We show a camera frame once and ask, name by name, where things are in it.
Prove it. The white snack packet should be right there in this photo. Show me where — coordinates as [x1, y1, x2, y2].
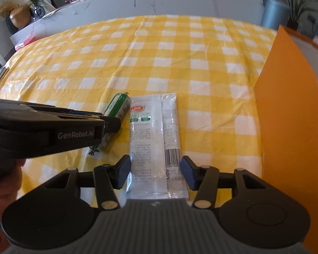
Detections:
[126, 93, 189, 200]

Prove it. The left hand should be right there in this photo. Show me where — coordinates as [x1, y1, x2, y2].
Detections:
[0, 159, 26, 219]

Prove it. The brown round vase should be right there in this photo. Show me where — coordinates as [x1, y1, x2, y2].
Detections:
[10, 5, 31, 29]

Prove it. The white tv cabinet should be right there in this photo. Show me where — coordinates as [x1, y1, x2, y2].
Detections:
[10, 0, 264, 45]

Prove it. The grey blue trash bin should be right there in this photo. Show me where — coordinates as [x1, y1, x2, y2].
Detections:
[260, 0, 291, 30]

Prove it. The yellow checkered tablecloth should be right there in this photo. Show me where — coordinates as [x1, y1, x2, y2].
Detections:
[0, 14, 278, 217]

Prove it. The green sausage stick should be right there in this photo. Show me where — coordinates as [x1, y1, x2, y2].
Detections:
[88, 92, 130, 156]

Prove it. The orange cardboard box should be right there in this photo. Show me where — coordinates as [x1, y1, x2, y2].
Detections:
[254, 26, 318, 253]

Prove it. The tall green potted plant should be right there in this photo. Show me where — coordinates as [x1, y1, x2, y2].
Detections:
[286, 0, 318, 31]

